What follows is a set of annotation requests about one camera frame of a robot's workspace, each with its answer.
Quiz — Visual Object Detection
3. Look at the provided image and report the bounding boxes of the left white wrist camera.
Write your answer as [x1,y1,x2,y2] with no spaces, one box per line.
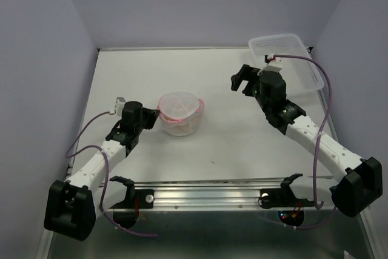
[109,97,126,117]

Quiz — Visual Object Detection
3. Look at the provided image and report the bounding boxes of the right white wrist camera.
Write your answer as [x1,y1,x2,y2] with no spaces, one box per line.
[262,54,283,73]

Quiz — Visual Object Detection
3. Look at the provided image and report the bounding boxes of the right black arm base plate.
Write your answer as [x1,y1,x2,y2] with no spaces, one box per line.
[258,173,314,209]

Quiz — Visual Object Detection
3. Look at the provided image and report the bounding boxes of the white mesh pink-trimmed laundry bag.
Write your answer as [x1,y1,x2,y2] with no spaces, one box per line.
[157,92,204,119]

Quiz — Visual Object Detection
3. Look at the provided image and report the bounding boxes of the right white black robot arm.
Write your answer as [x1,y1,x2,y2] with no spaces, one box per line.
[231,64,383,217]

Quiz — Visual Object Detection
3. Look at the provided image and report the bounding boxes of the beige bra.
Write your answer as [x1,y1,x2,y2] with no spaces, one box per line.
[159,113,202,136]

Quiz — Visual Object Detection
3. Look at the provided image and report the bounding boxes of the white perforated plastic basket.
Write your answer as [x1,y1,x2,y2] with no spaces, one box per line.
[248,33,324,96]

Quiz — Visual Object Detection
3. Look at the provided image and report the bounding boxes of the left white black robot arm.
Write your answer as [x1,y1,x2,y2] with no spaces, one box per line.
[44,98,160,241]

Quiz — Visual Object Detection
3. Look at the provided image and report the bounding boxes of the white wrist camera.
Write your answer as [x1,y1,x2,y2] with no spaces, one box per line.
[109,97,126,117]
[262,54,283,73]

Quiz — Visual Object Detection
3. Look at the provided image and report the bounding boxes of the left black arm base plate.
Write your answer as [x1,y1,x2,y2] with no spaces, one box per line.
[103,176,155,210]

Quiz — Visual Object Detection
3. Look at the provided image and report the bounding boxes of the aluminium mounting rail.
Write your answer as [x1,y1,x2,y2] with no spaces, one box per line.
[135,180,283,211]

